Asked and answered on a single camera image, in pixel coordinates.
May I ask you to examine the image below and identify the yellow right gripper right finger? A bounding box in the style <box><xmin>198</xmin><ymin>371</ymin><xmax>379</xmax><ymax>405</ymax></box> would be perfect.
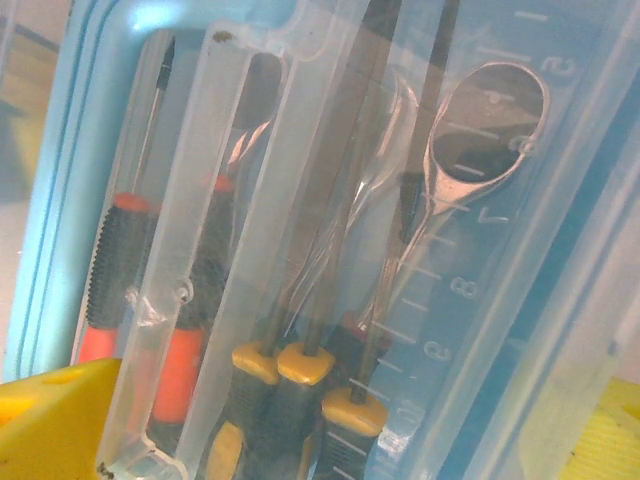
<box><xmin>562</xmin><ymin>377</ymin><xmax>640</xmax><ymax>480</ymax></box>

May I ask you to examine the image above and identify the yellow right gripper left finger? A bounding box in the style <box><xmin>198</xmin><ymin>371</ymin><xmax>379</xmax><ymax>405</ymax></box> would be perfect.
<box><xmin>0</xmin><ymin>356</ymin><xmax>124</xmax><ymax>480</ymax></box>

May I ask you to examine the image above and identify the red black handled screwdriver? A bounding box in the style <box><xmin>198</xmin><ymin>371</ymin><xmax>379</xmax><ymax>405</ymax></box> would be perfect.
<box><xmin>148</xmin><ymin>49</ymin><xmax>287</xmax><ymax>437</ymax></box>

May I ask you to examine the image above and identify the blue tool box clear lid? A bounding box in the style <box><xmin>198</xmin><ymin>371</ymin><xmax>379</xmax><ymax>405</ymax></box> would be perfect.
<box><xmin>7</xmin><ymin>0</ymin><xmax>640</xmax><ymax>480</ymax></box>

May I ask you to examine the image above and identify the small orange black screwdriver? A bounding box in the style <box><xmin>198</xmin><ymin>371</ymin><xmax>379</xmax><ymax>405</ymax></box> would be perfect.
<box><xmin>74</xmin><ymin>34</ymin><xmax>177</xmax><ymax>367</ymax></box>

